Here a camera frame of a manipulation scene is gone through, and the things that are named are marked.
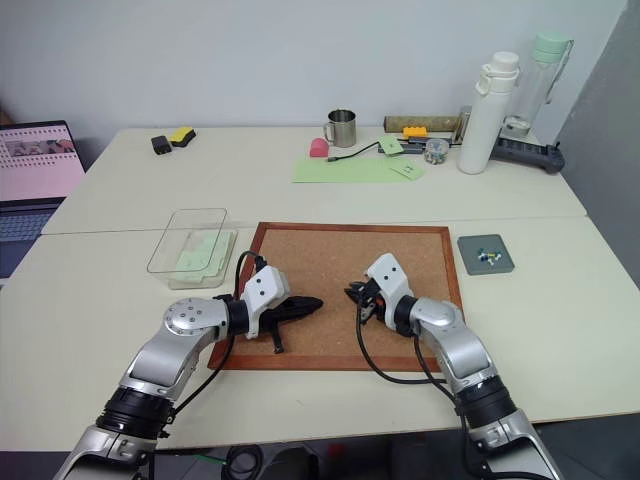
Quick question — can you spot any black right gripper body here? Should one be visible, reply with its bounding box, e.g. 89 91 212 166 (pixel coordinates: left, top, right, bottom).
356 278 387 326

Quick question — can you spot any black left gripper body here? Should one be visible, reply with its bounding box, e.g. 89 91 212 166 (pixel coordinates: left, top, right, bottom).
258 297 301 335

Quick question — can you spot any grey square tray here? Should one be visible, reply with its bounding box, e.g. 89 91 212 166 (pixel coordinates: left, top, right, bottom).
456 233 517 277

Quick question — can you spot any clear plastic box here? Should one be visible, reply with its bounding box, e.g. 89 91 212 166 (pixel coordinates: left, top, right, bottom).
146 207 240 291

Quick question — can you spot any green note with mark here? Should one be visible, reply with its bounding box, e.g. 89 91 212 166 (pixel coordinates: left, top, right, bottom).
391 162 426 180

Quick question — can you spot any clear jar of pushpins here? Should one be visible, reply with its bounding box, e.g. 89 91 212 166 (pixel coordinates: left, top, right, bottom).
423 138 449 165

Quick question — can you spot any wood-framed cork board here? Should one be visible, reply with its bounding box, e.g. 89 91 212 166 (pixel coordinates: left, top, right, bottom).
207 222 465 374

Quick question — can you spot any green notes stack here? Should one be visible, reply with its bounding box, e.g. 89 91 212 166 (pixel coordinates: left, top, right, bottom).
174 229 237 287

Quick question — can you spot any large green paper sheet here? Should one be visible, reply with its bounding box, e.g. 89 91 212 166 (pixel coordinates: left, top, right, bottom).
291 155 426 184

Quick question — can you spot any steel mug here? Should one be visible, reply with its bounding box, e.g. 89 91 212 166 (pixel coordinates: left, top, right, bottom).
322 109 358 148

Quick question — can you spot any yellow and black eraser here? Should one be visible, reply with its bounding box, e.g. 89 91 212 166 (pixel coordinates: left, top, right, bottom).
168 126 197 148

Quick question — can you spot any white water bottle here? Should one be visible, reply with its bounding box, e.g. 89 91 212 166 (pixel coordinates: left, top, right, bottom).
457 51 520 175

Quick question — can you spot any dark grey power strip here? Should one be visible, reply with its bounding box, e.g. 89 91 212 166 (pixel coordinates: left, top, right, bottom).
489 137 566 175

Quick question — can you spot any clear bottle green lid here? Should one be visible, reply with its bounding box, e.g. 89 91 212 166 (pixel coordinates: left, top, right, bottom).
502 32 575 140

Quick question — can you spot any open laptop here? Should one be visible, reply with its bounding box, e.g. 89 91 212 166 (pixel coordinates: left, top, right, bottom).
0 119 87 281

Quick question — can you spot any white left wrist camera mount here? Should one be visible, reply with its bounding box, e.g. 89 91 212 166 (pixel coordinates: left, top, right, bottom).
242 265 292 342

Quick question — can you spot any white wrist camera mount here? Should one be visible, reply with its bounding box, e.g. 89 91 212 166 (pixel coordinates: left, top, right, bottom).
362 252 416 321
242 265 292 342

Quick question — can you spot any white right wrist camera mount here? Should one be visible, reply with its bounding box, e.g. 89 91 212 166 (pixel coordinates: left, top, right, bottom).
362 252 416 321

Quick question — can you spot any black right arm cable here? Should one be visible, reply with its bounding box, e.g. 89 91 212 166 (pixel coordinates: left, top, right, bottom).
354 299 451 401

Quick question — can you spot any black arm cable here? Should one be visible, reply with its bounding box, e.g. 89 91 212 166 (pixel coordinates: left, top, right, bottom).
354 299 451 401
164 249 266 416

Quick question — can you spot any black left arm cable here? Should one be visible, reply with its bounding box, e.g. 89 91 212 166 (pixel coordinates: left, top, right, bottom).
164 249 266 416

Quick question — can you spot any coiled black cable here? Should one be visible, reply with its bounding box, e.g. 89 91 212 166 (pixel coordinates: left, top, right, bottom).
222 444 266 479

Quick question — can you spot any black usb cable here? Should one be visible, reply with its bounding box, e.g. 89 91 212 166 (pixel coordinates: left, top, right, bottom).
327 141 384 163

